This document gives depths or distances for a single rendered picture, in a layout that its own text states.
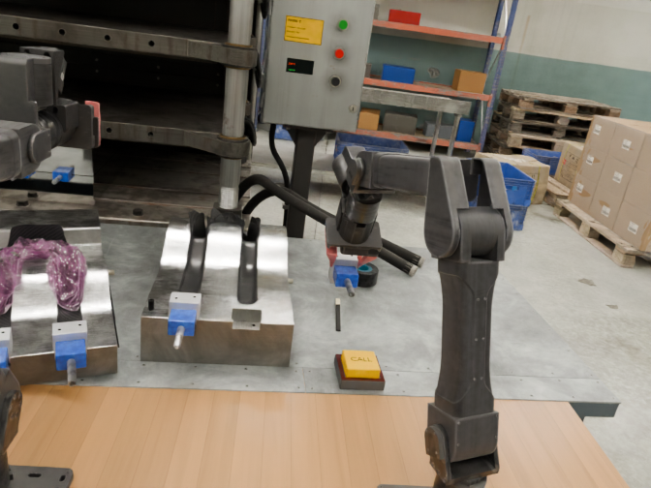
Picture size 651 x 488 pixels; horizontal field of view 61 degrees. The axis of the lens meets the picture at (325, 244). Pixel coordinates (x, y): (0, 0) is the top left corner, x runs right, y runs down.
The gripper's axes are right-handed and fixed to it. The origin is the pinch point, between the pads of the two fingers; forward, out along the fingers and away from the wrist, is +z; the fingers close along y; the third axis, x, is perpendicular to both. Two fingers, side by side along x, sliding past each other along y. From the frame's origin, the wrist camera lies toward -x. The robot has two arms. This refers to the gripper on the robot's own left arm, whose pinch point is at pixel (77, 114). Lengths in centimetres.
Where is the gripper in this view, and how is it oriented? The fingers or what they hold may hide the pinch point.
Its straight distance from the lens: 99.2
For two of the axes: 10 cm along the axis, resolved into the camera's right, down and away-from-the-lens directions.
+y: -9.9, -1.0, -1.1
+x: -1.3, 9.3, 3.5
